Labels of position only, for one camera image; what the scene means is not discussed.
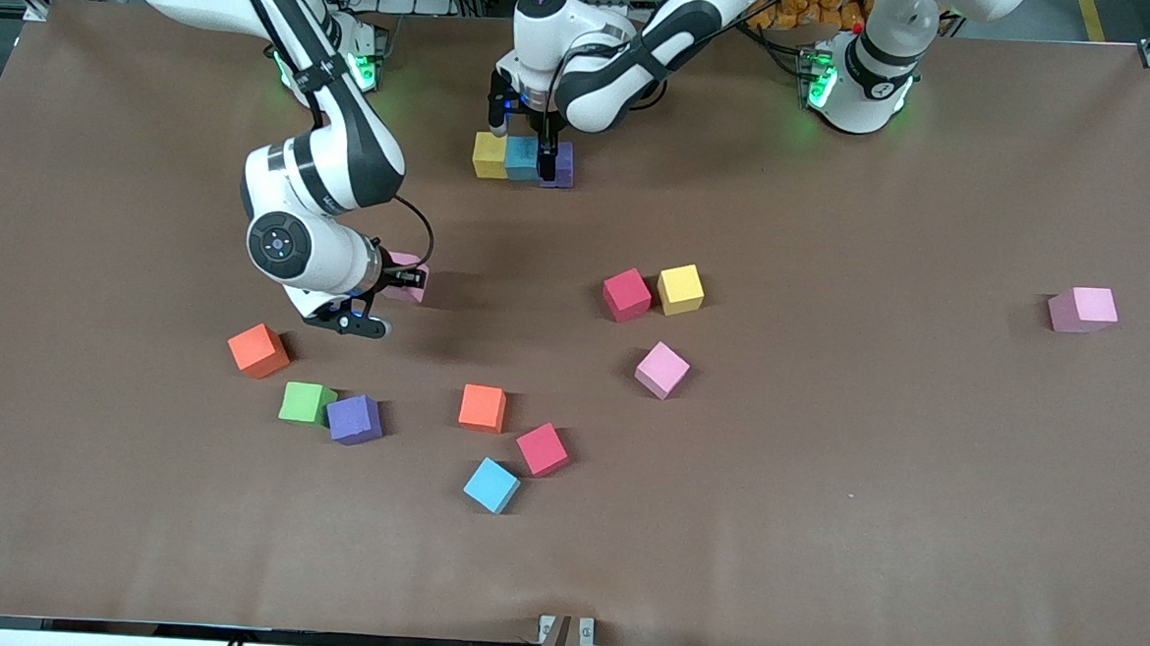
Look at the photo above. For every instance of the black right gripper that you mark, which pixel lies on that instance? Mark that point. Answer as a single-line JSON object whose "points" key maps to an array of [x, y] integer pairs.
{"points": [[392, 274]]}

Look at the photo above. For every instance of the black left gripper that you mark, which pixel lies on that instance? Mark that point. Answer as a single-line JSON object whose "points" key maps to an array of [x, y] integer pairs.
{"points": [[524, 105]]}

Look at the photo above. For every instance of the pink foam cube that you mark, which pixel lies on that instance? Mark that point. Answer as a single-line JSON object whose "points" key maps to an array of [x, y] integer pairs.
{"points": [[1083, 309], [411, 259], [662, 370]]}

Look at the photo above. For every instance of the purple foam cube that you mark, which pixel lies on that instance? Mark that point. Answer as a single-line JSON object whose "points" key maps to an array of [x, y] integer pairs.
{"points": [[354, 419], [567, 165]]}

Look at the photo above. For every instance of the blue foam cube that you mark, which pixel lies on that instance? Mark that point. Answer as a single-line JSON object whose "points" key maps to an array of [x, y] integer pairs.
{"points": [[492, 485], [523, 158]]}

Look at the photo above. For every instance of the yellow foam cube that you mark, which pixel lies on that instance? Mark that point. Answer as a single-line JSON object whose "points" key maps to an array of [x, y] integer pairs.
{"points": [[490, 156], [680, 289]]}

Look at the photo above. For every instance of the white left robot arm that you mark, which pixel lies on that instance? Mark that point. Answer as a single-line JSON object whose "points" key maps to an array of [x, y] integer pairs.
{"points": [[598, 78]]}

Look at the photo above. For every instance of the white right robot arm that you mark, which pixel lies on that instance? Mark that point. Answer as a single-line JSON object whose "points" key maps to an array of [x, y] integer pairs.
{"points": [[348, 154]]}

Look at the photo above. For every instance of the orange foam cube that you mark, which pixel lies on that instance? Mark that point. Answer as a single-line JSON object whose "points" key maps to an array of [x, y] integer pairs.
{"points": [[483, 407], [259, 350]]}

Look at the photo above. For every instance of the red foam cube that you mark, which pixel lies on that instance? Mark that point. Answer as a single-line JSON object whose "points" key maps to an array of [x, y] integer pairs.
{"points": [[627, 294], [542, 449]]}

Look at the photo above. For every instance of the green foam cube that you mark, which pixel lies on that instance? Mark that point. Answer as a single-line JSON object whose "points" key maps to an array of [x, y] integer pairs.
{"points": [[307, 403]]}

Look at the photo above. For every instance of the silver metal bracket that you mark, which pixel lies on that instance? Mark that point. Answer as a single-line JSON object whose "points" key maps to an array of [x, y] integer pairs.
{"points": [[547, 627]]}

